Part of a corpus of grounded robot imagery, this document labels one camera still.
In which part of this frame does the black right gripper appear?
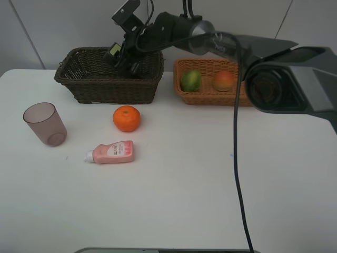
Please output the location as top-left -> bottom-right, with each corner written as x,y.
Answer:
114,25 -> 159,74

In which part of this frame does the green mango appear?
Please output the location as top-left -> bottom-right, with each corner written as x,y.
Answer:
180,70 -> 202,92

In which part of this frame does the pink bottle white cap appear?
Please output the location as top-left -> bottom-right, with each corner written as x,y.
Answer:
84,140 -> 135,164

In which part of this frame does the red yellow peach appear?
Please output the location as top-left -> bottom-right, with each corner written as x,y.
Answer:
212,71 -> 235,92

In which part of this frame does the translucent purple plastic cup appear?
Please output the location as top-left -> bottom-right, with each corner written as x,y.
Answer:
23,102 -> 67,147

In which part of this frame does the dark green pump bottle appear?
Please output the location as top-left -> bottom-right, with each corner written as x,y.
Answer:
103,43 -> 121,64

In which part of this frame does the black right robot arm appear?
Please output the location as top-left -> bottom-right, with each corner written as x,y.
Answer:
112,8 -> 336,127

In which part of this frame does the dark brown wicker basket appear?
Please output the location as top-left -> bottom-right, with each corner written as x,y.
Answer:
54,47 -> 164,104

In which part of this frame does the orange mandarin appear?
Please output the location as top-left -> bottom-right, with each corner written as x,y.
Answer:
112,105 -> 141,132

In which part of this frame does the orange wicker basket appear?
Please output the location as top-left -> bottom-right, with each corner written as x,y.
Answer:
173,58 -> 238,106

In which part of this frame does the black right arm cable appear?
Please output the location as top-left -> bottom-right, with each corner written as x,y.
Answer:
135,0 -> 255,253

